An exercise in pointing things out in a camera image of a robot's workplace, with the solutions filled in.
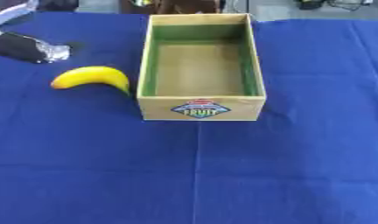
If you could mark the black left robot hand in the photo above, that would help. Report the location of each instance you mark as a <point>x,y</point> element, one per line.
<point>19,46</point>

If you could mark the yellow toy banana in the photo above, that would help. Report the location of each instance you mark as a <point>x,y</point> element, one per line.
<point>93,76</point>

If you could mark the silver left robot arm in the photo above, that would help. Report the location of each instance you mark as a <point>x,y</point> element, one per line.
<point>13,11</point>

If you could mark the brown chair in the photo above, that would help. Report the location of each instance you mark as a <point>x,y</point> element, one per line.
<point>183,5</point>

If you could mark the tan cardboard box green inside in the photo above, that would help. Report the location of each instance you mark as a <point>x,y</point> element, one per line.
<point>200,108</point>

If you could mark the black bag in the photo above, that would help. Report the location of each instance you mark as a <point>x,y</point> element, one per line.
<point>58,4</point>

